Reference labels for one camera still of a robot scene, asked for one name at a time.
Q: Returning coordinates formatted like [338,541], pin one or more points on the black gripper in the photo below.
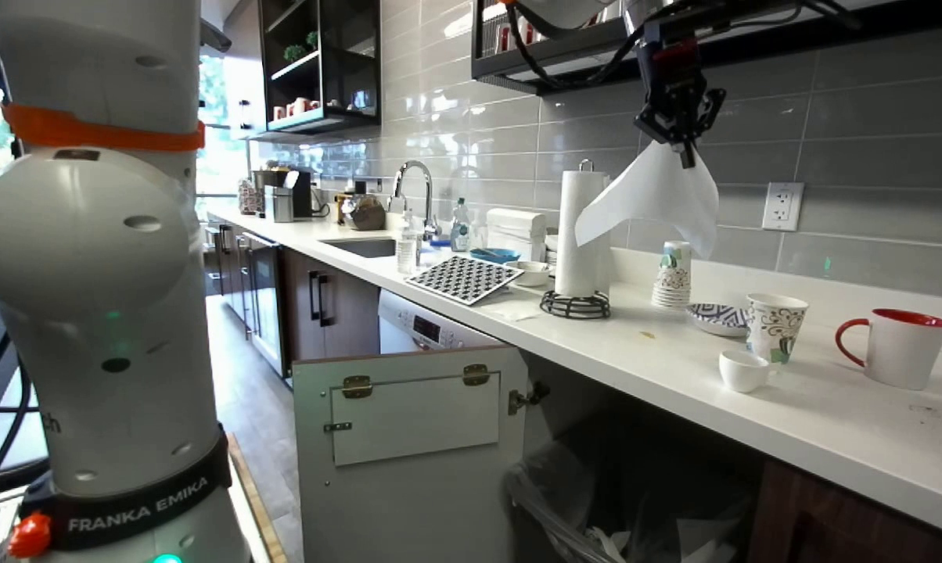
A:
[677,95]

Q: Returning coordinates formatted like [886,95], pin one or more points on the white paper towel sheet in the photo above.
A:
[657,199]

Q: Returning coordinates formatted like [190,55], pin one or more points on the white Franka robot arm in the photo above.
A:
[96,262]

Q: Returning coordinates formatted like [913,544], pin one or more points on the paper towel roll on stand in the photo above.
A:
[574,307]

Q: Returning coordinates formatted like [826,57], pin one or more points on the tall patterned paper cup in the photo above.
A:
[672,278]

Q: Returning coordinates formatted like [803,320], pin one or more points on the stack of folded paper towels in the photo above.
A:
[501,222]

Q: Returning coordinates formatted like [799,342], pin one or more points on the white bowl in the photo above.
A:
[532,274]

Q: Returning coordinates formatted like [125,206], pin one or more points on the blue bowl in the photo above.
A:
[492,254]

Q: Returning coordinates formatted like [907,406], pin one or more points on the small white cup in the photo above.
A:
[741,375]

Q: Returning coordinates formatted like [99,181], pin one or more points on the glass jar at left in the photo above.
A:
[460,230]

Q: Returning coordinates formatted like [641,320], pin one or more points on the black white checkered board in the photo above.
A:
[465,280]

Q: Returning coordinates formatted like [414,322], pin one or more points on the chrome faucet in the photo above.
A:
[428,206]

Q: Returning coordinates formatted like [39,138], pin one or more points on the clear plastic water bottle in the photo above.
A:
[407,245]

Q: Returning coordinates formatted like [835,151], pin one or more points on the stainless dishwasher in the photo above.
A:
[439,330]

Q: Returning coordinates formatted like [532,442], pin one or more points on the steel sink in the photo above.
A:
[364,247]

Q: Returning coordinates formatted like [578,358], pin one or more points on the grey trash bin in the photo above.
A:
[637,490]

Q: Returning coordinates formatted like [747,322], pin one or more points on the black open shelf unit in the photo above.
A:
[318,124]

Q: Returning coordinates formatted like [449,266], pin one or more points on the dark wood cabinet door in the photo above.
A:
[349,315]
[856,520]

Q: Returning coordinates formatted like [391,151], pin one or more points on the black coffee machine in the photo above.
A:
[294,192]

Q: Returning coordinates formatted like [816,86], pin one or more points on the open cabinet door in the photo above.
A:
[407,501]

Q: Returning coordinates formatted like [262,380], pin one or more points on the black undercounter appliance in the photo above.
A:
[255,301]

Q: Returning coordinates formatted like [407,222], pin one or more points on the white wall outlet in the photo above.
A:
[780,208]

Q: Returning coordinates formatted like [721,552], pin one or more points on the black wall shelf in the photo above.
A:
[803,49]

